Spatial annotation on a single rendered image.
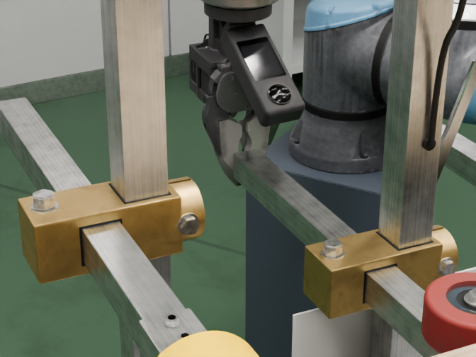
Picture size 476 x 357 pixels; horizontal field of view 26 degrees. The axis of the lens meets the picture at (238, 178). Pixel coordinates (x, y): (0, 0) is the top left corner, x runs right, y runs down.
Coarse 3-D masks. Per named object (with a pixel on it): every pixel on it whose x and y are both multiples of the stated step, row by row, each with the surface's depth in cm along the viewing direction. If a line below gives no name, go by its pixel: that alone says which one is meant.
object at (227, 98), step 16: (208, 16) 106; (224, 16) 105; (240, 16) 105; (256, 16) 105; (224, 32) 108; (192, 48) 112; (208, 48) 112; (192, 64) 114; (208, 64) 109; (224, 64) 108; (192, 80) 115; (208, 80) 111; (224, 80) 108; (224, 96) 108; (240, 96) 109
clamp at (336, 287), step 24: (360, 240) 93; (384, 240) 93; (432, 240) 93; (312, 264) 91; (336, 264) 89; (360, 264) 89; (384, 264) 90; (408, 264) 92; (432, 264) 93; (456, 264) 94; (312, 288) 92; (336, 288) 89; (360, 288) 90; (336, 312) 90
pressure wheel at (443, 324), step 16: (464, 272) 81; (432, 288) 79; (448, 288) 79; (464, 288) 79; (432, 304) 77; (448, 304) 77; (464, 304) 77; (432, 320) 76; (448, 320) 75; (464, 320) 75; (432, 336) 77; (448, 336) 75; (464, 336) 75
